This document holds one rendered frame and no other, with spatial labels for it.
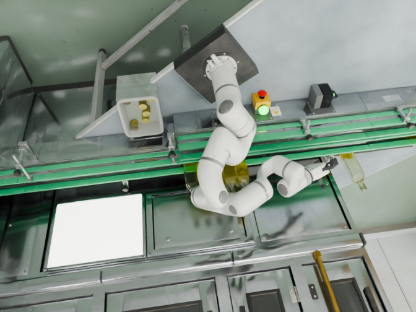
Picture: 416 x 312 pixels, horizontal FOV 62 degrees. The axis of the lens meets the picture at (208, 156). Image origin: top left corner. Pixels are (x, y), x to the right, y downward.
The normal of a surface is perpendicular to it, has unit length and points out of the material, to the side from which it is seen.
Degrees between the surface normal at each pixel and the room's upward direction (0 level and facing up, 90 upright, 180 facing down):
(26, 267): 90
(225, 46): 1
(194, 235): 90
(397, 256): 90
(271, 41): 0
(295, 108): 90
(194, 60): 1
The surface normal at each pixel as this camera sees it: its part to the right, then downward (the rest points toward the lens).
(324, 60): 0.14, 0.76
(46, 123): -0.03, -0.63
